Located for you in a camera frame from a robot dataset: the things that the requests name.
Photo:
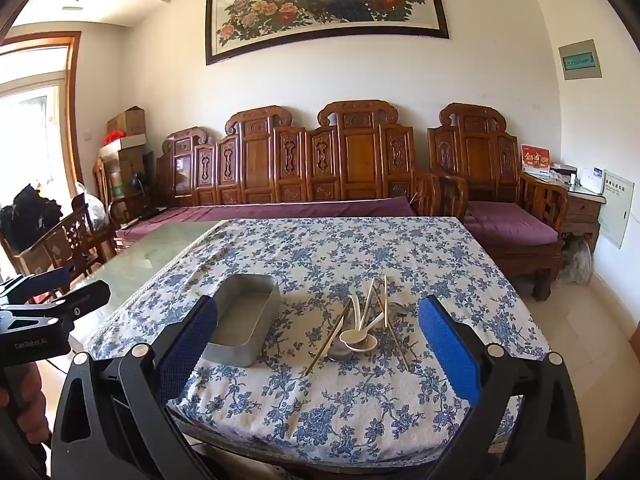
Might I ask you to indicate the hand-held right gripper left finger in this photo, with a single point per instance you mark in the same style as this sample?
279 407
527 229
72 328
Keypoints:
190 335

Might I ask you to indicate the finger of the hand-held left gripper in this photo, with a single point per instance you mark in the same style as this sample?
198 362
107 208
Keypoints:
35 282
80 300

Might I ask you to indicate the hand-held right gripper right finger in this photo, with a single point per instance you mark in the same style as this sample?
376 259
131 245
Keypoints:
447 345

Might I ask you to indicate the rectangular metal tray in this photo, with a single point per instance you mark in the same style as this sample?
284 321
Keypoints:
235 345

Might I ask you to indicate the pale chopstick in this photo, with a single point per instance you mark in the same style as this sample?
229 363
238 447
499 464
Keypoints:
327 340

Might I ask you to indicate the person's left hand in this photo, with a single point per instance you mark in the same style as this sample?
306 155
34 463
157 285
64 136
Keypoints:
37 400

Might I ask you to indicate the wooden dining chair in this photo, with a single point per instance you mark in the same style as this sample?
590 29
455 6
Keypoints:
70 240

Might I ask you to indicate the black bag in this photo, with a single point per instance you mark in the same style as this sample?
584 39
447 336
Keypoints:
27 215

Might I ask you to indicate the purple armchair cushion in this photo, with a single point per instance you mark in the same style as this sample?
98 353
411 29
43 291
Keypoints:
510 222

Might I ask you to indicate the blue floral tablecloth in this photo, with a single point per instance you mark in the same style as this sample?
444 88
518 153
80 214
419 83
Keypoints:
325 410

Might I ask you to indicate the large cardboard box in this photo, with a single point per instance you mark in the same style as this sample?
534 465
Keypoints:
125 165

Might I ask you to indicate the purple sofa cushion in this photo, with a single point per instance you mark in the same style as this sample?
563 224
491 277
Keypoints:
275 208

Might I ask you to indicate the clear plastic bag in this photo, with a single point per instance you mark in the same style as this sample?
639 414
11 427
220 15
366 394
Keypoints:
577 260

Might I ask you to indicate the small cardboard box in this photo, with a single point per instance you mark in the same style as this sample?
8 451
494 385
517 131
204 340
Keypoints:
127 121

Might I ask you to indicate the wooden side table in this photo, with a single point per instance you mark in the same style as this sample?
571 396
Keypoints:
582 215

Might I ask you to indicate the carved wooden armchair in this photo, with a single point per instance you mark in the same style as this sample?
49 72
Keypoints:
475 150

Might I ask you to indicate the red card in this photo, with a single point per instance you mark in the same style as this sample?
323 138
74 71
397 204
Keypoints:
535 159

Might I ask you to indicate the carved wooden headboard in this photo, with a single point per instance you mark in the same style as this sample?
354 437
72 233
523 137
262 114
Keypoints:
300 160

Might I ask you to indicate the white panel cover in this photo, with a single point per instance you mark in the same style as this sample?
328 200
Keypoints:
616 210

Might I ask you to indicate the framed peacock painting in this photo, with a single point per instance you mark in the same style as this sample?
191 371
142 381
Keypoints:
325 5

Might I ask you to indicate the wooden door frame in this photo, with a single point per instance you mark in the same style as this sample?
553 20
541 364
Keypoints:
74 110

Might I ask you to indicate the grey wall panel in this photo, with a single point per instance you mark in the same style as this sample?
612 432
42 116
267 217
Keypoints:
580 60

